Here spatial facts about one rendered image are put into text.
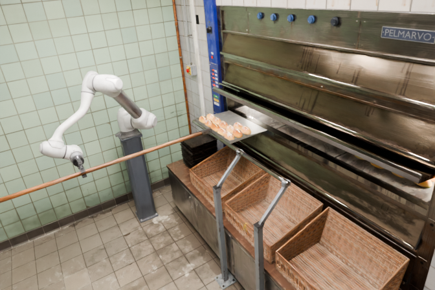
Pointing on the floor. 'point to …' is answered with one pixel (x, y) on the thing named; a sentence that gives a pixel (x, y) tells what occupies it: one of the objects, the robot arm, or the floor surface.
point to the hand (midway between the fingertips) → (83, 172)
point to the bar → (224, 280)
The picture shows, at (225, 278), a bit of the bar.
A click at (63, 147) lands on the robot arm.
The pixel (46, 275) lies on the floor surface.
